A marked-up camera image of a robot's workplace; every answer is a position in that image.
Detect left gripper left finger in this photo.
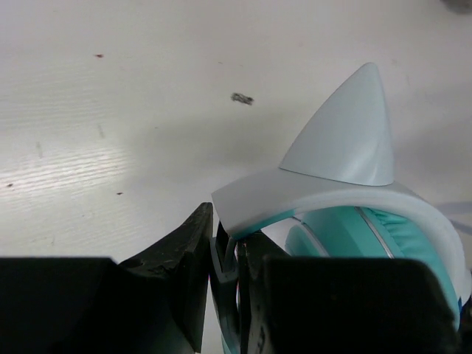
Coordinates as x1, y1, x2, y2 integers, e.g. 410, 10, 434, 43
1, 202, 213, 353

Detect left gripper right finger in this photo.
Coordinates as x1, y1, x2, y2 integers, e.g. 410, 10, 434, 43
237, 235, 461, 353

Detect teal cat-ear headphones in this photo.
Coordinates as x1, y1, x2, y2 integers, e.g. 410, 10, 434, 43
210, 62, 472, 354

